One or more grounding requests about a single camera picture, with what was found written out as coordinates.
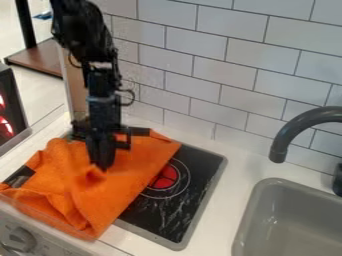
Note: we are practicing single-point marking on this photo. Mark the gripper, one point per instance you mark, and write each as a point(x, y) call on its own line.
point(104, 115)

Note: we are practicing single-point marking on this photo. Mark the orange cloth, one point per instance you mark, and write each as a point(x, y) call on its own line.
point(67, 186)

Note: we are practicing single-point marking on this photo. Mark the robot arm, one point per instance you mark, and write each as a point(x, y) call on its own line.
point(84, 30)

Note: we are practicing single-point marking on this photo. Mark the toy stove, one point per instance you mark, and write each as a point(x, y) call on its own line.
point(178, 200)

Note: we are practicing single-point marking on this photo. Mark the black computer case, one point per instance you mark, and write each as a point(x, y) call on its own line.
point(10, 116)

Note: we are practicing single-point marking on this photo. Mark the brown wooden table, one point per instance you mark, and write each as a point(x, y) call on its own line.
point(38, 58)

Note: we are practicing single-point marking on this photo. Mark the tap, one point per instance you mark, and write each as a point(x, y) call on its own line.
point(294, 125)

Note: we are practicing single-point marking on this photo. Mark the toy sink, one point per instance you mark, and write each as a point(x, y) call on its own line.
point(289, 223)

